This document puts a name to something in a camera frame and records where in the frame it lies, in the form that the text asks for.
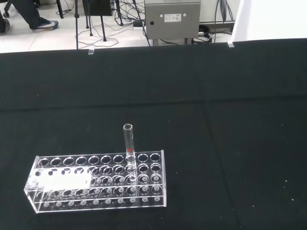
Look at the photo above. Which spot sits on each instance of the clear acrylic test tube rack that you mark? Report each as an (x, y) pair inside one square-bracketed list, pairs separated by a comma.
[(96, 191)]

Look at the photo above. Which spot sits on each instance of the black bench cloth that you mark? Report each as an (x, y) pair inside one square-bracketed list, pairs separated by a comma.
[(216, 119)]

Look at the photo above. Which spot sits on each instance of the clear plastic cloth clip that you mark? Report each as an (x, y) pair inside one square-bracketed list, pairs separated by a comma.
[(91, 51), (230, 44)]

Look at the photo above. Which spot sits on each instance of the black power adapter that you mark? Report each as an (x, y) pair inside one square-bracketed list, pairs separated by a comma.
[(137, 24)]

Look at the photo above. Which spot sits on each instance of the grey metal cabinet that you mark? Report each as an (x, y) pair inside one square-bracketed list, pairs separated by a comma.
[(172, 21)]

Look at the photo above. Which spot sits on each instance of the black tripod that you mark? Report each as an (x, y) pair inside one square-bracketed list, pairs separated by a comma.
[(89, 16)]

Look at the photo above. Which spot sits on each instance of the white board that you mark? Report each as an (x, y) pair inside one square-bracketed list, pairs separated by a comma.
[(271, 20)]

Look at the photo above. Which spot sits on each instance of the person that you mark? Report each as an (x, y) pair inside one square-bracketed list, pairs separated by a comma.
[(36, 16)]

